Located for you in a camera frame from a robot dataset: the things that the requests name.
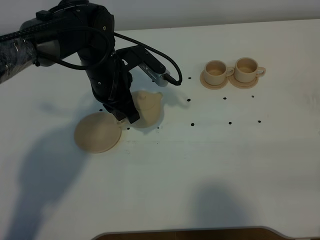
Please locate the beige teacup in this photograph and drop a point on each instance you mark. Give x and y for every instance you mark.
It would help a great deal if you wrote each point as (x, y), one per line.
(247, 69)
(216, 72)

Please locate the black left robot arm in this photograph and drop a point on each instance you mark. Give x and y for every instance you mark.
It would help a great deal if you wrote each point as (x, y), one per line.
(79, 35)

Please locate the left beige teacup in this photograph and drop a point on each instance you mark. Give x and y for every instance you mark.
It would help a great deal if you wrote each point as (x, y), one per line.
(216, 72)

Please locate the right beige cup saucer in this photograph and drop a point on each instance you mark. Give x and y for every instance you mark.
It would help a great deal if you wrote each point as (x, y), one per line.
(242, 85)

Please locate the right beige teacup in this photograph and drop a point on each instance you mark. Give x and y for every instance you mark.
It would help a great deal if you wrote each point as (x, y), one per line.
(247, 69)

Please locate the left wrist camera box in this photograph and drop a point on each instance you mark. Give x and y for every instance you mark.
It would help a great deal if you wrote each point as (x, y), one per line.
(138, 56)

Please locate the beige teapot with lid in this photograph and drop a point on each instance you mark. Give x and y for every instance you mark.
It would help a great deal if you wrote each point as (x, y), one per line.
(149, 107)

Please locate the beige round teapot saucer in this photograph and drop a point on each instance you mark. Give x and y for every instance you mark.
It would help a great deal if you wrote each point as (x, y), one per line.
(97, 133)

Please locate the beige cup saucer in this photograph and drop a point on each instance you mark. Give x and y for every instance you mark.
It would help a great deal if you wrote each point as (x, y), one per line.
(212, 87)
(242, 85)

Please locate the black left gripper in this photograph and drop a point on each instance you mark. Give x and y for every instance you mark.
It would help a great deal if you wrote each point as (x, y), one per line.
(110, 83)

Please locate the left beige cup saucer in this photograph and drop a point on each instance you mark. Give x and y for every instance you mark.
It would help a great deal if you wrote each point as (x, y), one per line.
(212, 87)

